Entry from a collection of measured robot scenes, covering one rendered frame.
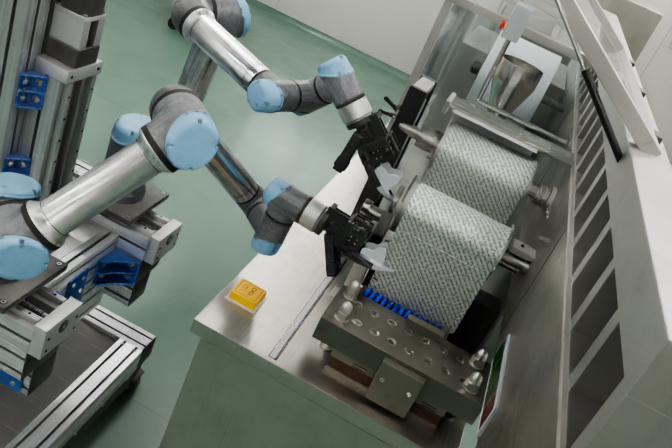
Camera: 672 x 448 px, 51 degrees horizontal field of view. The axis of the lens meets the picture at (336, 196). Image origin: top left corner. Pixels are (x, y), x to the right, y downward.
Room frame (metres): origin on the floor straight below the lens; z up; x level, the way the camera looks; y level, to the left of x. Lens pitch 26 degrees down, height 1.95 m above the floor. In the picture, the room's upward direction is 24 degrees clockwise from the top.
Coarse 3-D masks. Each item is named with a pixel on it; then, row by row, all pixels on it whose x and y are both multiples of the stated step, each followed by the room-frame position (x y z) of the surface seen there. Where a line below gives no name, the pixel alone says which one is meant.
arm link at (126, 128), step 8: (120, 120) 1.74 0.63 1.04; (128, 120) 1.76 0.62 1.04; (136, 120) 1.77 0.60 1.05; (144, 120) 1.78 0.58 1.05; (120, 128) 1.71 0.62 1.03; (128, 128) 1.72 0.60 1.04; (136, 128) 1.73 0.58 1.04; (112, 136) 1.72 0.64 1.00; (120, 136) 1.71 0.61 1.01; (128, 136) 1.70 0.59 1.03; (136, 136) 1.71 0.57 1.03; (112, 144) 1.71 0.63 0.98; (120, 144) 1.70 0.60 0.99; (112, 152) 1.71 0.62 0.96
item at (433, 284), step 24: (408, 240) 1.47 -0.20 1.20; (384, 264) 1.47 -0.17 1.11; (408, 264) 1.47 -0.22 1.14; (432, 264) 1.46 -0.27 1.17; (456, 264) 1.45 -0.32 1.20; (384, 288) 1.47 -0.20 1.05; (408, 288) 1.46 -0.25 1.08; (432, 288) 1.46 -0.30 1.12; (456, 288) 1.45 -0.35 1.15; (432, 312) 1.45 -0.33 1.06; (456, 312) 1.44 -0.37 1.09
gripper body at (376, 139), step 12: (360, 120) 1.55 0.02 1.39; (372, 120) 1.56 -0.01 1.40; (360, 132) 1.57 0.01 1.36; (372, 132) 1.57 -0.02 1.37; (384, 132) 1.56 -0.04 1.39; (360, 144) 1.57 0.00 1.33; (372, 144) 1.54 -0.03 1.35; (384, 144) 1.54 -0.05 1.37; (396, 144) 1.59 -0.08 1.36; (360, 156) 1.55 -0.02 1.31; (372, 156) 1.55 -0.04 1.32; (384, 156) 1.54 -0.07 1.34
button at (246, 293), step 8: (240, 288) 1.41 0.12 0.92; (248, 288) 1.42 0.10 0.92; (256, 288) 1.44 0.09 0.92; (232, 296) 1.39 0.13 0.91; (240, 296) 1.39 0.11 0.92; (248, 296) 1.39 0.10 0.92; (256, 296) 1.41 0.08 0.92; (264, 296) 1.44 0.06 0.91; (248, 304) 1.38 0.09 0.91; (256, 304) 1.39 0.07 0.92
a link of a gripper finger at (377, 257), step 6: (360, 252) 1.47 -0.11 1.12; (366, 252) 1.47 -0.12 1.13; (372, 252) 1.46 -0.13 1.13; (378, 252) 1.46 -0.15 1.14; (384, 252) 1.46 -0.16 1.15; (366, 258) 1.46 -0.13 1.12; (372, 258) 1.46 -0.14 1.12; (378, 258) 1.46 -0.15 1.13; (384, 258) 1.46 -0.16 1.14; (378, 264) 1.46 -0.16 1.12; (378, 270) 1.45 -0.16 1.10; (384, 270) 1.46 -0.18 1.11; (390, 270) 1.46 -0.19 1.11
